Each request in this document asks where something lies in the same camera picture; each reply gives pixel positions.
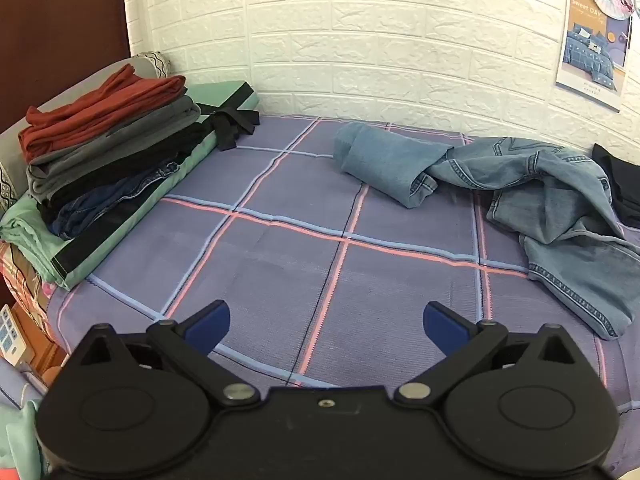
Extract white remote control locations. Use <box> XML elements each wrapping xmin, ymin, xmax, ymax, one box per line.
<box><xmin>0</xmin><ymin>304</ymin><xmax>36</xmax><ymax>366</ymax></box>

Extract teal cloth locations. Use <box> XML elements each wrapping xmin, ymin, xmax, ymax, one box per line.
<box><xmin>0</xmin><ymin>400</ymin><xmax>43</xmax><ymax>480</ymax></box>

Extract grey patterned pillow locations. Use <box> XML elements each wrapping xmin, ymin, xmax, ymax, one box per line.
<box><xmin>0</xmin><ymin>51</ymin><xmax>173</xmax><ymax>211</ymax></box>

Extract folded green quilt black trim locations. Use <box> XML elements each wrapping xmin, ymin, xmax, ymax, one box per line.
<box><xmin>0</xmin><ymin>80</ymin><xmax>261</xmax><ymax>291</ymax></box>

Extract floral patterned bedding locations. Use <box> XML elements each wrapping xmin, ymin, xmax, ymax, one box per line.
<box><xmin>0</xmin><ymin>240</ymin><xmax>56</xmax><ymax>321</ymax></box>

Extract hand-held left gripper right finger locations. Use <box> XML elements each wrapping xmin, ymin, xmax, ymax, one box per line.
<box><xmin>395</xmin><ymin>301</ymin><xmax>581</xmax><ymax>403</ymax></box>

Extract black cloth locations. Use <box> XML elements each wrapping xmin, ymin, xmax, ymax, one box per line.
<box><xmin>592</xmin><ymin>143</ymin><xmax>640</xmax><ymax>228</ymax></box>

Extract purple plaid bed sheet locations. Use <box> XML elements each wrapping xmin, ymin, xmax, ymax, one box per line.
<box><xmin>47</xmin><ymin>115</ymin><xmax>640</xmax><ymax>426</ymax></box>

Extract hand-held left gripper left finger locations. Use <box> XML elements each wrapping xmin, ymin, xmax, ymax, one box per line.
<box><xmin>75</xmin><ymin>300</ymin><xmax>262</xmax><ymax>406</ymax></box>

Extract light blue jeans pants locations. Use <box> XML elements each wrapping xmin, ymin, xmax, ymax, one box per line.
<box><xmin>333</xmin><ymin>122</ymin><xmax>640</xmax><ymax>341</ymax></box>

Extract wooden nightstand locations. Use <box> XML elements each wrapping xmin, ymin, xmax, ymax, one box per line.
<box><xmin>10</xmin><ymin>305</ymin><xmax>68</xmax><ymax>391</ymax></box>

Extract wall poster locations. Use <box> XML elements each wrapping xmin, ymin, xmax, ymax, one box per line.
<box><xmin>556</xmin><ymin>0</ymin><xmax>633</xmax><ymax>113</ymax></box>

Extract brown wooden headboard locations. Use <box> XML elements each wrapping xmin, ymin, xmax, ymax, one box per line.
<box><xmin>0</xmin><ymin>0</ymin><xmax>132</xmax><ymax>133</ymax></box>

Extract folded dark blue jeans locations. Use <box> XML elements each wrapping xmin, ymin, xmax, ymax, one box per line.
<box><xmin>50</xmin><ymin>160</ymin><xmax>181</xmax><ymax>241</ymax></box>

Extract folded grey pants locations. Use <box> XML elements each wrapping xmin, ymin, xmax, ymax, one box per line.
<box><xmin>26</xmin><ymin>95</ymin><xmax>203</xmax><ymax>206</ymax></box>

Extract folded red pants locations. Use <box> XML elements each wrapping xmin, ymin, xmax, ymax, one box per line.
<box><xmin>19</xmin><ymin>63</ymin><xmax>188</xmax><ymax>163</ymax></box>

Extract folded black pants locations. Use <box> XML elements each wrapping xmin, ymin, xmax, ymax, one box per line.
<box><xmin>37</xmin><ymin>122</ymin><xmax>216</xmax><ymax>226</ymax></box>

